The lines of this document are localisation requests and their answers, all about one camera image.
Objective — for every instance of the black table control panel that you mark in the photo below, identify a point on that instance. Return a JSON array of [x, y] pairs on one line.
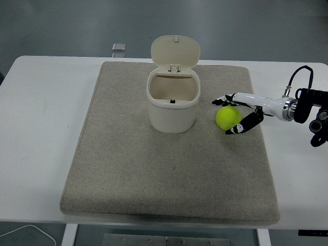
[[314, 233]]

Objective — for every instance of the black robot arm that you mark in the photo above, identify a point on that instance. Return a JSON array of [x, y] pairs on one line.
[[305, 105]]

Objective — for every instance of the yellow-green tennis ball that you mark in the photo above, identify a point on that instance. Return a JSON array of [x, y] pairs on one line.
[[226, 116]]

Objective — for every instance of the cream lidded plastic box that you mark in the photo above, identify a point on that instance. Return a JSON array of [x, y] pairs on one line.
[[171, 115]]

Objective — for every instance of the silver floor outlet cover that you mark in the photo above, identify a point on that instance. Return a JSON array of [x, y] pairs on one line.
[[119, 46], [118, 55]]

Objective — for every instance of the white table leg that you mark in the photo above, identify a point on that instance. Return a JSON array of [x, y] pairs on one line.
[[69, 235], [263, 238]]

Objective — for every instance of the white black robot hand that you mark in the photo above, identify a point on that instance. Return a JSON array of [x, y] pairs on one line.
[[271, 106]]

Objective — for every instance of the grey metal plate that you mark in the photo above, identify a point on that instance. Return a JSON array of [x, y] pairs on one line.
[[166, 240]]

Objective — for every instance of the beige fabric mat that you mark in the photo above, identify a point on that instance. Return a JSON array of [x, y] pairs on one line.
[[153, 166]]

